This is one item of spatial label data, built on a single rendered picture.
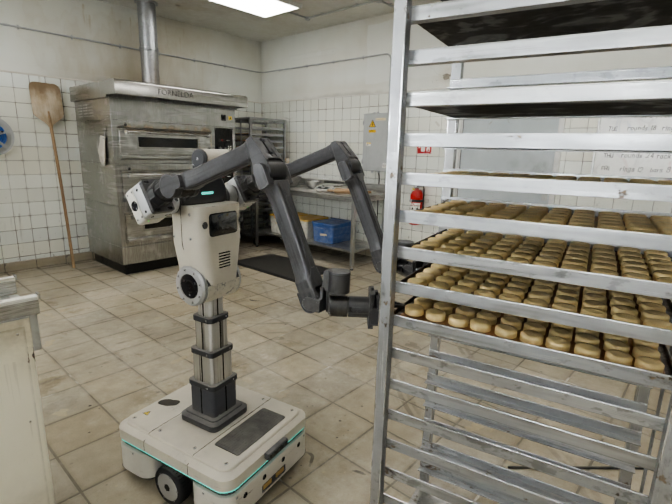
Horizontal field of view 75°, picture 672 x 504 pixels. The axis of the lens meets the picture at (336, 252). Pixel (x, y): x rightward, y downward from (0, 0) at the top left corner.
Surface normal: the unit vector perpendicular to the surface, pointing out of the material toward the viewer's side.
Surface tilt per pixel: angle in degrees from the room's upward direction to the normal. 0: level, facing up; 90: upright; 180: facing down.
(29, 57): 90
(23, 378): 90
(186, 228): 90
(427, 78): 90
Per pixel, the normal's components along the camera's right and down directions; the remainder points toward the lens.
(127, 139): 0.75, 0.18
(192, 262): -0.50, 0.36
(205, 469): -0.24, -0.74
